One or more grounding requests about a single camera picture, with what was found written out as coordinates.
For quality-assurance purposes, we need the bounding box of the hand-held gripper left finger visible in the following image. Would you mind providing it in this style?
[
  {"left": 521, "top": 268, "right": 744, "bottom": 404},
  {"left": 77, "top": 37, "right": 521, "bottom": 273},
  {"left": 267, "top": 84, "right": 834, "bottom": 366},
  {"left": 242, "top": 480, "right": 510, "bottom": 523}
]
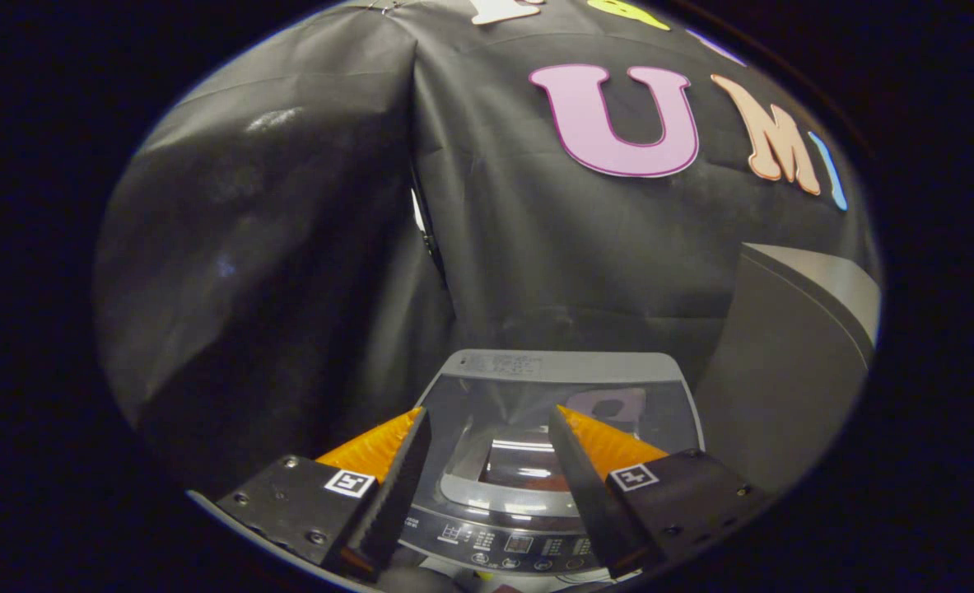
[{"left": 215, "top": 406, "right": 432, "bottom": 581}]

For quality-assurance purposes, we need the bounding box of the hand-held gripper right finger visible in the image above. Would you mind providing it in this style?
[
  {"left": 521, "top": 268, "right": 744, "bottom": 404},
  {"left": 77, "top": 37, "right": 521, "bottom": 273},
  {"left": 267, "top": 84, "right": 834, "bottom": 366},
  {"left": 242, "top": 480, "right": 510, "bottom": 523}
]
[{"left": 548, "top": 404, "right": 771, "bottom": 577}]

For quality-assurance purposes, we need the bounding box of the grey washing machine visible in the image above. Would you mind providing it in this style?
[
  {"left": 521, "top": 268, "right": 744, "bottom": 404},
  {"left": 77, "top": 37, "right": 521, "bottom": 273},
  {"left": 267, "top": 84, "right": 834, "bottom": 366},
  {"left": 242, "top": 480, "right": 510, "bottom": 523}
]
[{"left": 396, "top": 349, "right": 706, "bottom": 587}]

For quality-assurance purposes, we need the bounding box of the black backdrop cloth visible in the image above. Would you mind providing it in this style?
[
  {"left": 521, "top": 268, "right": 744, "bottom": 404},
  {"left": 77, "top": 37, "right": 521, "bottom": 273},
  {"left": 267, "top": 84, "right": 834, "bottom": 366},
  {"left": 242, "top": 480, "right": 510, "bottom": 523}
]
[{"left": 96, "top": 0, "right": 878, "bottom": 495}]

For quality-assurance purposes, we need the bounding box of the black backdrop stand pole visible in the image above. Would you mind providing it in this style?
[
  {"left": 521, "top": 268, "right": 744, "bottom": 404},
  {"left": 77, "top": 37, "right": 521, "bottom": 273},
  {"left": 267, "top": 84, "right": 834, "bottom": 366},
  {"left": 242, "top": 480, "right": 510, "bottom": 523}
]
[{"left": 411, "top": 188, "right": 448, "bottom": 277}]

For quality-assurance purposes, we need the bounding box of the white cabinet with dark frame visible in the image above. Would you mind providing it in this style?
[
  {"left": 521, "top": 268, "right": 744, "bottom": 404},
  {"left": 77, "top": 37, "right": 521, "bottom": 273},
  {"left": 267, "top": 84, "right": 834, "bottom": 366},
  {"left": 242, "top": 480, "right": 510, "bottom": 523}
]
[{"left": 692, "top": 243, "right": 881, "bottom": 495}]

